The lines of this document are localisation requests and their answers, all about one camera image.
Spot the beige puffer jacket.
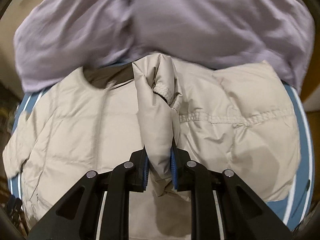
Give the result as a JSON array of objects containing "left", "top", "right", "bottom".
[{"left": 3, "top": 53, "right": 300, "bottom": 239}]

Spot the blue white-striped bed sheet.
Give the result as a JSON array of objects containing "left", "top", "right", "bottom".
[{"left": 7, "top": 83, "right": 316, "bottom": 231}]

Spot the lavender pillow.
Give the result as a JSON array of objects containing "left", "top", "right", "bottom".
[{"left": 14, "top": 0, "right": 315, "bottom": 92}]

